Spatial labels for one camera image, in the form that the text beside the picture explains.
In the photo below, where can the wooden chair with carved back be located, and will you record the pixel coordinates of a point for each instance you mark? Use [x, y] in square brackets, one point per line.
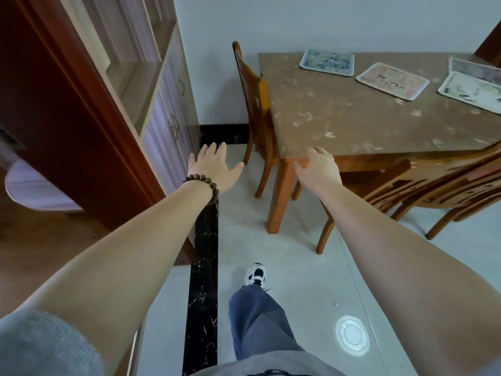
[258, 113]

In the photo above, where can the brown marble-top dining table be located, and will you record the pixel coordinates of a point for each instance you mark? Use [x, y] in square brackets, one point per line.
[352, 113]

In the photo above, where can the light wood display cabinet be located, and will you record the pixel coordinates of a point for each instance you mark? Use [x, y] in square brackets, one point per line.
[156, 82]

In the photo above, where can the pink patterned placemat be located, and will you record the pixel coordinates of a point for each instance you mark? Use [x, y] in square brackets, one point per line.
[391, 80]

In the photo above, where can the white black sneaker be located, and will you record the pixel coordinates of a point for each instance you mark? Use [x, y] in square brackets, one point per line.
[256, 274]

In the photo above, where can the person's right forearm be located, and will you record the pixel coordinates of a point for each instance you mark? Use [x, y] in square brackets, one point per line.
[403, 266]

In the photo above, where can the person's left middle finger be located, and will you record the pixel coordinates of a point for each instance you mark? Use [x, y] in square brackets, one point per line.
[212, 151]

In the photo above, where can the white round furniture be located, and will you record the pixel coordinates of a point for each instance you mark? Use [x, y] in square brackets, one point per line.
[35, 189]

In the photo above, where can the blue grey trouser leg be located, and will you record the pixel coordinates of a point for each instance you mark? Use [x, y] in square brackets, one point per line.
[258, 325]

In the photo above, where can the person's right thumb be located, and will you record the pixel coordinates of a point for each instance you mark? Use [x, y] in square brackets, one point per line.
[300, 166]

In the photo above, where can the wooden chair with slatted back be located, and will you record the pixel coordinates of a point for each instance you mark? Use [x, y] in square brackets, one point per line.
[462, 184]

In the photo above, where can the round white floor drain cover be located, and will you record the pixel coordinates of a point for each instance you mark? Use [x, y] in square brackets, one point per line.
[352, 335]

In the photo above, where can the reddish brown wooden door frame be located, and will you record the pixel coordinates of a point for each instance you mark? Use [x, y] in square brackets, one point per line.
[66, 113]

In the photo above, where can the person's left forearm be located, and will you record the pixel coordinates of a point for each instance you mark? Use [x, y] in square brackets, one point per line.
[129, 262]

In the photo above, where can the person's left hand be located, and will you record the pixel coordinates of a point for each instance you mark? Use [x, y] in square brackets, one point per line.
[211, 168]

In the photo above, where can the grey patterned placemat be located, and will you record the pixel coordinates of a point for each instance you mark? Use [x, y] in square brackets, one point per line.
[475, 69]

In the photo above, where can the white green floral placemat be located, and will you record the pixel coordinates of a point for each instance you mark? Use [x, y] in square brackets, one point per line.
[471, 91]

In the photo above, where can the person's left little finger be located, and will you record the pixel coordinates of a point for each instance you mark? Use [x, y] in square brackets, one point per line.
[192, 159]

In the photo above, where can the grey sweater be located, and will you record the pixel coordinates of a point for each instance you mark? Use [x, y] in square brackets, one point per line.
[39, 348]

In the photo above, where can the person's right hand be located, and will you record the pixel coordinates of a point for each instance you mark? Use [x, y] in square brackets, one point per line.
[321, 174]

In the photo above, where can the dark brown chair back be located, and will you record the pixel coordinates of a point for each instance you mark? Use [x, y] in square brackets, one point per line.
[491, 44]

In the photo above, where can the person's left thumb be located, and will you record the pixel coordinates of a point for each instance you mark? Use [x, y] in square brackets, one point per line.
[236, 169]

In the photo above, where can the blue patterned placemat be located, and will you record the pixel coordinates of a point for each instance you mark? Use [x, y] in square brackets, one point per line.
[327, 62]

